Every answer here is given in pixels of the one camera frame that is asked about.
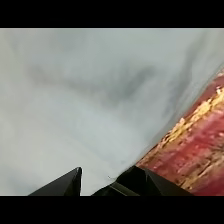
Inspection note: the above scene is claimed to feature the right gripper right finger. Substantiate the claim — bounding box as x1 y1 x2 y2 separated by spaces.
91 164 195 197

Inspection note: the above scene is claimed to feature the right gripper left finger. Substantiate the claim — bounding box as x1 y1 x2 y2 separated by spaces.
27 166 83 197

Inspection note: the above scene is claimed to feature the grey-blue shirt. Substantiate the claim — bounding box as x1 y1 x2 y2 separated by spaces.
0 28 224 197

